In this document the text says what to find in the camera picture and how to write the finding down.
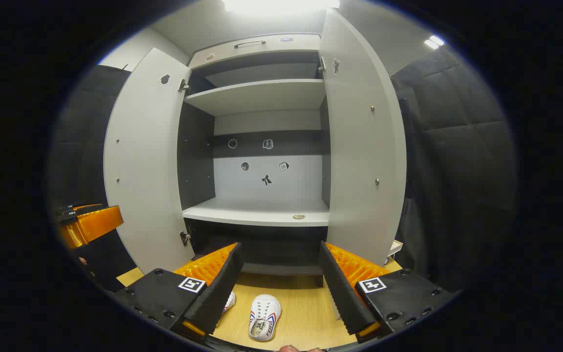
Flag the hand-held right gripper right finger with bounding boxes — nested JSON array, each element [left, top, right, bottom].
[[319, 241, 458, 343]]

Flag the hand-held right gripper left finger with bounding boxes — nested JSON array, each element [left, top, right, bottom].
[[114, 242, 244, 340]]

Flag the white canvas shoe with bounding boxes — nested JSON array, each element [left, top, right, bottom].
[[216, 291, 237, 328], [248, 294, 282, 342]]

